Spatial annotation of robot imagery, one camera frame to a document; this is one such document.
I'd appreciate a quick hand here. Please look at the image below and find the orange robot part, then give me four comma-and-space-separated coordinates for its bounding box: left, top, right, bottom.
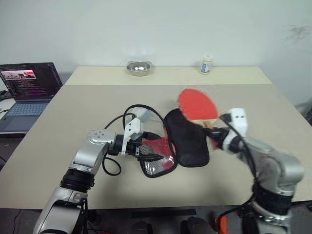
215, 217, 228, 234

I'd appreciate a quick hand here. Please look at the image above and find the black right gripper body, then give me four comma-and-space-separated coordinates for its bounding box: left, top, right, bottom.
211, 129, 230, 150

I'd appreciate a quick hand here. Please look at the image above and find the dark rounded shape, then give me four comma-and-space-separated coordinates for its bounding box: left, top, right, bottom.
181, 216, 215, 234

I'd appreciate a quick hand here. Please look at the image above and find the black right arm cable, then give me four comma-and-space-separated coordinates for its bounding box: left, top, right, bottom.
218, 113, 260, 220

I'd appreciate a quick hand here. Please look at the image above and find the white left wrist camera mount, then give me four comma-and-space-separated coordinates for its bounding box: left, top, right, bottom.
120, 117, 142, 156

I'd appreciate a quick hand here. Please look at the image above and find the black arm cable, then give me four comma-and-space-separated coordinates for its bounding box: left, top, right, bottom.
218, 113, 260, 220
102, 104, 167, 176

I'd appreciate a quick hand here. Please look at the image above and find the black paddle case with mesh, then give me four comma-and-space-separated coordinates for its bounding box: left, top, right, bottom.
138, 108, 211, 178

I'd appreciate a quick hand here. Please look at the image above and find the red table tennis paddle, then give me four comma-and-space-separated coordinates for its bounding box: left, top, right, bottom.
176, 87, 219, 150

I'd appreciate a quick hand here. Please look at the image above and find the black table frame bar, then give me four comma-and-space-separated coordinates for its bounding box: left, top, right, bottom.
131, 209, 197, 219

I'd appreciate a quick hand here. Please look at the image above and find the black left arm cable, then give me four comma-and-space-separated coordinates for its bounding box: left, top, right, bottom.
102, 104, 167, 176

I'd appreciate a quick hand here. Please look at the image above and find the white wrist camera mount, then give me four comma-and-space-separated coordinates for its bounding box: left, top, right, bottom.
222, 108, 249, 153
120, 117, 142, 156

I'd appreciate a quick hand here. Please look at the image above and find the dark object beside table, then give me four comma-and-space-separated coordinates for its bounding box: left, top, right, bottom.
294, 97, 312, 128

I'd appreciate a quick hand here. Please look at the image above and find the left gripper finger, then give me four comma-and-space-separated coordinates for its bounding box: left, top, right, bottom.
141, 131, 162, 141
138, 153, 165, 162

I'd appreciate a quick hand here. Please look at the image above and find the small white plastic bottle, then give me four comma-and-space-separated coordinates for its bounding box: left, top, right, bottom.
199, 54, 214, 75

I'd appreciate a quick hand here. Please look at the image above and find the open blue laptop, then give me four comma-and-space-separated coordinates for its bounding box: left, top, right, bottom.
0, 62, 64, 134

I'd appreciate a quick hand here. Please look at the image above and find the stainless steel bowl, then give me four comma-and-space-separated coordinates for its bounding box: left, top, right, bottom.
125, 60, 154, 77

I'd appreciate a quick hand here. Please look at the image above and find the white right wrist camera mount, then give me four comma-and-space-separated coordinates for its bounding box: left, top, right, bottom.
222, 108, 249, 153

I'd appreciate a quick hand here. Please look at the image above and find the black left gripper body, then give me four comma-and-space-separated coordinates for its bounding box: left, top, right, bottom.
126, 136, 148, 159

